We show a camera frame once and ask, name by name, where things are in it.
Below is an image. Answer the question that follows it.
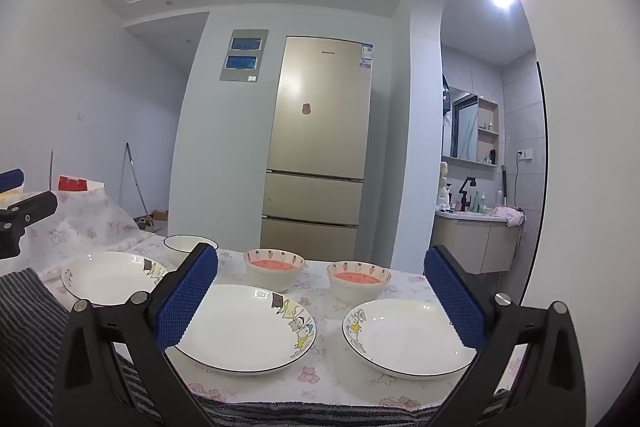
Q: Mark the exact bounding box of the black faucet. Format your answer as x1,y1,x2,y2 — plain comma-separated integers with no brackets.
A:
459,177,477,212

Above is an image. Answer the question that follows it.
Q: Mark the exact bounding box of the grey striped towel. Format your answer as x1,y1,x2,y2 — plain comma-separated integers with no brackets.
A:
0,268,511,427

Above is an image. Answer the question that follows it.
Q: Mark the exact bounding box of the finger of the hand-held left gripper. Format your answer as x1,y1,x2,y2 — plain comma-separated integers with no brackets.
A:
0,190,59,259
0,168,26,194

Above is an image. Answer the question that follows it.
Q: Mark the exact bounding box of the beige refrigerator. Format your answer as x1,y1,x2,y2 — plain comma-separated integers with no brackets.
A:
260,36,375,264

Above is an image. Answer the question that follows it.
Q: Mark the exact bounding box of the pink bear printed tablecloth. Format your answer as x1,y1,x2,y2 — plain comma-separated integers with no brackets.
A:
22,189,533,413

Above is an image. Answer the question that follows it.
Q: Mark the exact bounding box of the black framed sliding door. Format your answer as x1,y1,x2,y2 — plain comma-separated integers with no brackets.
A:
520,61,549,303

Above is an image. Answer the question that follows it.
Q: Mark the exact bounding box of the pink strawberry bowl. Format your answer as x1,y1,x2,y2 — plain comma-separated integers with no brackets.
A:
327,261,392,304
243,249,306,292

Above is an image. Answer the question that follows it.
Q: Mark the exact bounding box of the white plate with duck print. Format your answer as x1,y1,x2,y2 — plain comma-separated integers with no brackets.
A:
342,298,478,380

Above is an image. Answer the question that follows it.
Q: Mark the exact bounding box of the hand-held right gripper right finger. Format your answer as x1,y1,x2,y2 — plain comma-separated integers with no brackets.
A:
424,245,587,427

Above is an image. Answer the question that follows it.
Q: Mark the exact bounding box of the plush toy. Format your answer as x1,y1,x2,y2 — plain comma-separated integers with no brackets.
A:
438,162,451,208

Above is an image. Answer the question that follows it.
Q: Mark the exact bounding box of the metal mop stick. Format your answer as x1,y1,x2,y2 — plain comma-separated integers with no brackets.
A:
125,143,150,215

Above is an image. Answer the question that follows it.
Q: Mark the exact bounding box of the bathroom mirror cabinet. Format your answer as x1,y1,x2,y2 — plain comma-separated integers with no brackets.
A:
449,86,500,165

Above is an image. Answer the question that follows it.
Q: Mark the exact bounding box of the beige vanity cabinet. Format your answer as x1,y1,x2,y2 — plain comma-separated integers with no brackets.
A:
432,212,516,275

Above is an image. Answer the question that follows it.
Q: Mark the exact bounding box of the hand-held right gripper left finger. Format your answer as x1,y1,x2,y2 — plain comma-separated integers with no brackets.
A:
52,242,219,427

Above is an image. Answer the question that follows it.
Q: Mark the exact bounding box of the large white plate animal print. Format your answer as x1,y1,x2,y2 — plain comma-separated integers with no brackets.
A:
167,284,317,375

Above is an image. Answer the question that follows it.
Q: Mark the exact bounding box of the pink towel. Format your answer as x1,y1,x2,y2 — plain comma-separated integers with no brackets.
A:
492,205,526,228

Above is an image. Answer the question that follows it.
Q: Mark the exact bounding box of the white plate with cat print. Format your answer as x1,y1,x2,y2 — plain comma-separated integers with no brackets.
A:
61,252,168,307

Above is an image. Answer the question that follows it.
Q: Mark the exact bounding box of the grey electrical panel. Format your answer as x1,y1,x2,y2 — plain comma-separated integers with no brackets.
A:
219,28,269,82

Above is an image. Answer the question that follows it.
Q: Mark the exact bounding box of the white bowl with black rim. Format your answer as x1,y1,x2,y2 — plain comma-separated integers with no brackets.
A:
163,234,219,270

